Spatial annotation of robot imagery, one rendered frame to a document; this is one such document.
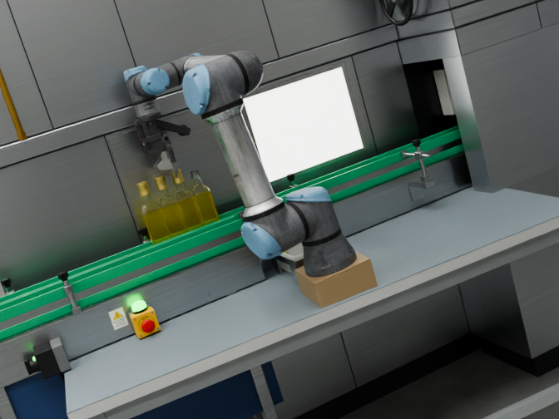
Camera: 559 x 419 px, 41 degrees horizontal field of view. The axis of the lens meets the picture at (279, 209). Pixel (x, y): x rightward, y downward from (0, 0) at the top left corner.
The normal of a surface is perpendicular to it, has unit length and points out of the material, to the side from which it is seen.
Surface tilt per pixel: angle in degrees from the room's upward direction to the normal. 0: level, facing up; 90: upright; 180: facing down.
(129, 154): 90
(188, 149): 90
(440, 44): 90
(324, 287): 90
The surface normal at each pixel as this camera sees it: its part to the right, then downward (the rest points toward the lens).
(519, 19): 0.37, 0.11
